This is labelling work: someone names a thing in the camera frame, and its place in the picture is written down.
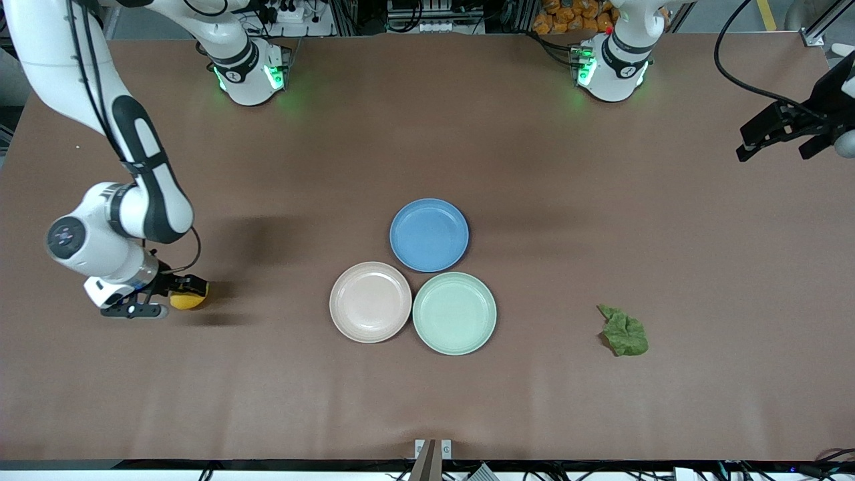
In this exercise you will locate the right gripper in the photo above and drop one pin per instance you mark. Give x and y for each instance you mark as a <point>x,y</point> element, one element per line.
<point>162,283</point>

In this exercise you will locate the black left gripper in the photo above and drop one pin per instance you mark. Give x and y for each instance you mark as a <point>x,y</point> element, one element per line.
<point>826,100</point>

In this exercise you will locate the yellow lemon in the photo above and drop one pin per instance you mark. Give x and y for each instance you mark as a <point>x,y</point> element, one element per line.
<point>187,302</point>

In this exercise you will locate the green lettuce leaf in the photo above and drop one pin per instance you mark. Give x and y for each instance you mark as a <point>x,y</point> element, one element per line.
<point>624,334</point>

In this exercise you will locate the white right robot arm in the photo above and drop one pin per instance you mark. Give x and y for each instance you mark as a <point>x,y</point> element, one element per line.
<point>40,53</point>

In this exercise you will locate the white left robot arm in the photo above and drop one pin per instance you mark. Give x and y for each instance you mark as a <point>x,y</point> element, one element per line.
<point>614,67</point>

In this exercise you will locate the white beige round plate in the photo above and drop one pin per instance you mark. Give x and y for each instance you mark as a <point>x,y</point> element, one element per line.
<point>371,302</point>

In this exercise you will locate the bag of orange items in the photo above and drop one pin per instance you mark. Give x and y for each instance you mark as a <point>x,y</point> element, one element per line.
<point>574,17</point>

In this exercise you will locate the blue round plate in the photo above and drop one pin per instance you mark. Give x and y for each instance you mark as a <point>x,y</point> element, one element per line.
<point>429,235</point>

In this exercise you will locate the mint green round plate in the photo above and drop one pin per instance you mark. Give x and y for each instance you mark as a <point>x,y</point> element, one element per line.
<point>454,314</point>

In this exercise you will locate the white power strip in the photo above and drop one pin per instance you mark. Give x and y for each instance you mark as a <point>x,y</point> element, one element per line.
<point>304,28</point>

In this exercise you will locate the grey vented box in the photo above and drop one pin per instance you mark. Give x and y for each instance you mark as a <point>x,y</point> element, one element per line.
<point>482,474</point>

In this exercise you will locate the aluminium frame strut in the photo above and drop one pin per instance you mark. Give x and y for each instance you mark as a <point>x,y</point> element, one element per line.
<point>813,37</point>

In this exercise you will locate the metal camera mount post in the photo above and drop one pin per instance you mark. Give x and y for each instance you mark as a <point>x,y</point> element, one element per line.
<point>433,461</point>

